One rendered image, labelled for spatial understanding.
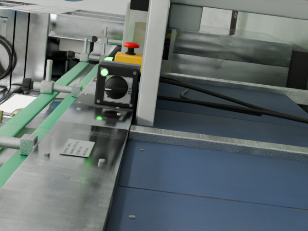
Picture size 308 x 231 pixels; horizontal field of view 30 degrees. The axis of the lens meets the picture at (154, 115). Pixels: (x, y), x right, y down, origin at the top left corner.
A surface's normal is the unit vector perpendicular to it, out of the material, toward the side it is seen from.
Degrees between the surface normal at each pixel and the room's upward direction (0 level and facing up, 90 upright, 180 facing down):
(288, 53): 90
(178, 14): 90
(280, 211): 90
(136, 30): 90
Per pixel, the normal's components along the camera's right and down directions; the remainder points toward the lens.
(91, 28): -0.02, 0.21
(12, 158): 0.13, -0.97
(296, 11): -0.05, 0.44
